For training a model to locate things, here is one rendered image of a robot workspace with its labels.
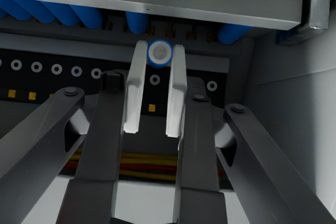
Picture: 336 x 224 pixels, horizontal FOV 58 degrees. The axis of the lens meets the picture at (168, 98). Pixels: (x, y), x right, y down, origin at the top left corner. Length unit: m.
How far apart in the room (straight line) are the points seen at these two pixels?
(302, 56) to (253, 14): 0.06
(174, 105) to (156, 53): 0.06
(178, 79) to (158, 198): 0.08
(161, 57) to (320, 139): 0.12
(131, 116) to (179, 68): 0.04
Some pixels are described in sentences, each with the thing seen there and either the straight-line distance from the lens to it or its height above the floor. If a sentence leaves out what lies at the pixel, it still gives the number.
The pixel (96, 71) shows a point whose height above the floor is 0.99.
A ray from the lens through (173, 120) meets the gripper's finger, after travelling 0.16.
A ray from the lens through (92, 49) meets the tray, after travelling 0.33.
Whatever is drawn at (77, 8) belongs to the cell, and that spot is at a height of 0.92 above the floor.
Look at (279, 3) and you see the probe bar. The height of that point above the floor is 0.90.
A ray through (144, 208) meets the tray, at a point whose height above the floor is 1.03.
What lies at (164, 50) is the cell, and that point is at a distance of 0.21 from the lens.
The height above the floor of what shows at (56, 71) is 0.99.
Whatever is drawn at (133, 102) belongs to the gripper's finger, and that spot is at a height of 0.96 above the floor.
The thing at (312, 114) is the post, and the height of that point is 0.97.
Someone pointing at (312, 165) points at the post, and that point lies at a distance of 0.23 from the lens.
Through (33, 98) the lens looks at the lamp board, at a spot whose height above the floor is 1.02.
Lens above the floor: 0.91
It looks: 17 degrees up
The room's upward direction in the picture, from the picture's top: 173 degrees counter-clockwise
